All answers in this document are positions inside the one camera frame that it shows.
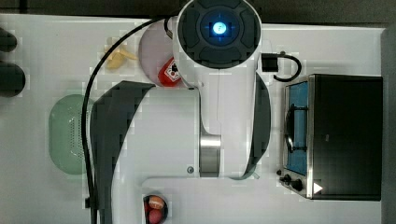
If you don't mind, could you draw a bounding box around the green plastic strainer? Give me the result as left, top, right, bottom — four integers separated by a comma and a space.
49, 94, 86, 175

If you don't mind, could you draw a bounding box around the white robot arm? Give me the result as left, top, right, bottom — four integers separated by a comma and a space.
90, 0, 271, 224

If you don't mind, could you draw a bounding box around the red ketchup bottle toy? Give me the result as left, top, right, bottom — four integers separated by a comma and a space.
158, 58, 181, 87

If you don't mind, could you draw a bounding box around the lilac round plate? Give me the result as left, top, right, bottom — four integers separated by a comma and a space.
138, 20, 173, 86

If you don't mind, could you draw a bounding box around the peeled banana toy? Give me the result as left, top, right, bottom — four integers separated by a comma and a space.
106, 43, 138, 69

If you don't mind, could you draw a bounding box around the orange toy fruit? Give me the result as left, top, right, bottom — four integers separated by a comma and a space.
148, 196, 164, 210

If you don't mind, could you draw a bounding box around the grey bowl with fruit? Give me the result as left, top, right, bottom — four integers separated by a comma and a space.
143, 195, 168, 224

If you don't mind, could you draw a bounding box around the red toy fruit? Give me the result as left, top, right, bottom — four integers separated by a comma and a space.
148, 209, 163, 224

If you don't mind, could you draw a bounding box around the black toaster oven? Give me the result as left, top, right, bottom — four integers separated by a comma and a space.
277, 74, 383, 201

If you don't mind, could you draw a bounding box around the black connector with cable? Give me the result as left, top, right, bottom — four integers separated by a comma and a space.
262, 53, 302, 82

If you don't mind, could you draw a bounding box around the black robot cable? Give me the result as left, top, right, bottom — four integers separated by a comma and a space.
80, 16, 171, 224

